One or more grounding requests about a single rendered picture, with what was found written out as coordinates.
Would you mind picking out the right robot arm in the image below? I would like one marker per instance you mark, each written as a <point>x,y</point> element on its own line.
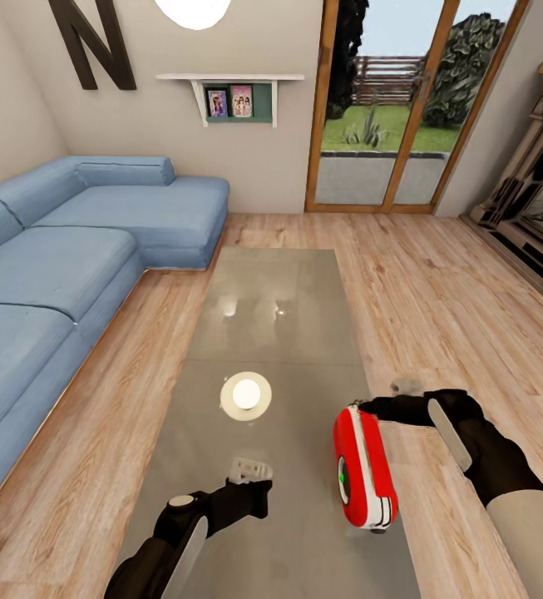
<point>510,491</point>

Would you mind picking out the shelf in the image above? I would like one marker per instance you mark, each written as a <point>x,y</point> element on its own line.
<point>265,88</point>

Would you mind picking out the radio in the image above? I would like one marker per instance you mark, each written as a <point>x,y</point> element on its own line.
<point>364,479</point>

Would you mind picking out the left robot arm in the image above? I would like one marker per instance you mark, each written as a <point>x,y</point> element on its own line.
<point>161,566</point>

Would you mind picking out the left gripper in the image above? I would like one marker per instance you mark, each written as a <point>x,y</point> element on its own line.
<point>247,499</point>

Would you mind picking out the decorative sign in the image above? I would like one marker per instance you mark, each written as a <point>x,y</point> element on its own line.
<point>74,26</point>

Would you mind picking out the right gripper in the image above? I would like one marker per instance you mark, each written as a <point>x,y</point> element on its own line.
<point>394,409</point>

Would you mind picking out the wood fireplace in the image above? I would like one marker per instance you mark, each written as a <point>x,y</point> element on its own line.
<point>510,220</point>

